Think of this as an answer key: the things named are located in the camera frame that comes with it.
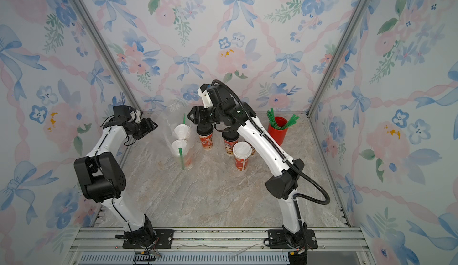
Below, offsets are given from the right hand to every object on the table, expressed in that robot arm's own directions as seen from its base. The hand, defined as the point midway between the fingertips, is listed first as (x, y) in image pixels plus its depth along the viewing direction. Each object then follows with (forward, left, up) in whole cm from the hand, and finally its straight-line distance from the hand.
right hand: (194, 114), depth 72 cm
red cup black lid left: (+6, -1, -18) cm, 19 cm away
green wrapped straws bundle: (+12, -45, -17) cm, 50 cm away
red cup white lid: (-6, -19, -18) cm, 27 cm away
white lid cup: (-2, +9, -17) cm, 19 cm away
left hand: (+10, +27, -19) cm, 34 cm away
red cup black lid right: (+2, -14, -19) cm, 23 cm away
